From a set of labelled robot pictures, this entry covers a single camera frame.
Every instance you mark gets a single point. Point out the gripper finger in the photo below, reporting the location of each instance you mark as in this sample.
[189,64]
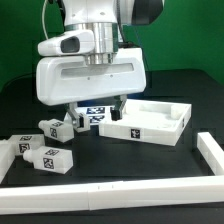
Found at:
[116,111]
[80,121]

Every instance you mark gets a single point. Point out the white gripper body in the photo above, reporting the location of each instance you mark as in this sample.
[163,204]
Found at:
[61,80]

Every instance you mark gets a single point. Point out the white square tabletop part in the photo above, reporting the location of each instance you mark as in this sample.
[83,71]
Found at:
[148,121]

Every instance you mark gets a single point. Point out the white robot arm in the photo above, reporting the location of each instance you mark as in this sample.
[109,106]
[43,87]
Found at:
[91,59]

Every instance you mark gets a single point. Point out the white tag sheet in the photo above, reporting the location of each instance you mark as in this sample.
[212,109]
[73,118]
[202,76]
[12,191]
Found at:
[95,113]

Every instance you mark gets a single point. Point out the white left fence bar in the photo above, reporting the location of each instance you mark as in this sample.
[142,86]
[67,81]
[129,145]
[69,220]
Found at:
[7,156]

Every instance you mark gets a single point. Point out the white fence bar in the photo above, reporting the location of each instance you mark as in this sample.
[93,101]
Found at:
[7,156]
[212,152]
[121,194]

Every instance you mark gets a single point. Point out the white right fence bar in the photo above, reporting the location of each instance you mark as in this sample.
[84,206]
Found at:
[212,152]

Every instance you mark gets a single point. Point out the white front fence bar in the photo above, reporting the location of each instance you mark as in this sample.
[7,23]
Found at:
[121,194]

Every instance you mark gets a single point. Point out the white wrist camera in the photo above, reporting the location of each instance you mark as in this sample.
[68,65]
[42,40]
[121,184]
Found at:
[69,43]

